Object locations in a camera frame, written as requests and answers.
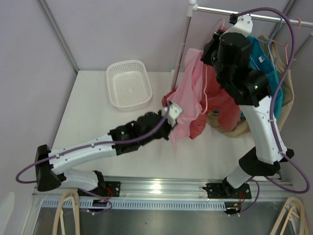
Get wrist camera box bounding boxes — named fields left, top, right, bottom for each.
left=161, top=101, right=183, bottom=128
left=225, top=13, right=253, bottom=37

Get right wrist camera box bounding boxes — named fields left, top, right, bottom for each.
left=225, top=13, right=253, bottom=37

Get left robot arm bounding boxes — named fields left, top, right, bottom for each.
left=35, top=108, right=180, bottom=197

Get white slotted cable duct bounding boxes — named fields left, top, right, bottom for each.
left=41, top=199, right=226, bottom=211

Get white perforated plastic basket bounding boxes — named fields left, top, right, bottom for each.
left=106, top=60, right=153, bottom=112

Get beige tubes lower left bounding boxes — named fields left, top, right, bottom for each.
left=52, top=189, right=80, bottom=235

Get teal t shirt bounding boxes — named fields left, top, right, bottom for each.
left=247, top=36, right=283, bottom=120

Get beige tubes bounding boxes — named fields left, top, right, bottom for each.
left=52, top=189, right=80, bottom=235
left=269, top=197, right=309, bottom=235

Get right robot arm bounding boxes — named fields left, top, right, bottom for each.
left=201, top=29, right=294, bottom=198

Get pink wire hanger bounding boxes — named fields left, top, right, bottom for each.
left=200, top=17, right=225, bottom=115

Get metal clothes rack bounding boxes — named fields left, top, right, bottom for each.
left=167, top=0, right=313, bottom=119

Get beige t shirt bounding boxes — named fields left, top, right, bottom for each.
left=203, top=35, right=294, bottom=138

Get pink hanger at rail end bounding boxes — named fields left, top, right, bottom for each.
left=272, top=18, right=302, bottom=66

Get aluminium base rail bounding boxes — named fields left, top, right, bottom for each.
left=31, top=174, right=294, bottom=203

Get red t shirt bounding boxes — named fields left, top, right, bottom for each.
left=162, top=65, right=242, bottom=139

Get pink t shirt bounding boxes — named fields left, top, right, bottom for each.
left=166, top=48, right=203, bottom=151

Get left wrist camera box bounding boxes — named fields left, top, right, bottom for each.
left=161, top=101, right=183, bottom=128

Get beige tubes lower right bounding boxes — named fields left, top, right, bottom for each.
left=269, top=197, right=309, bottom=235

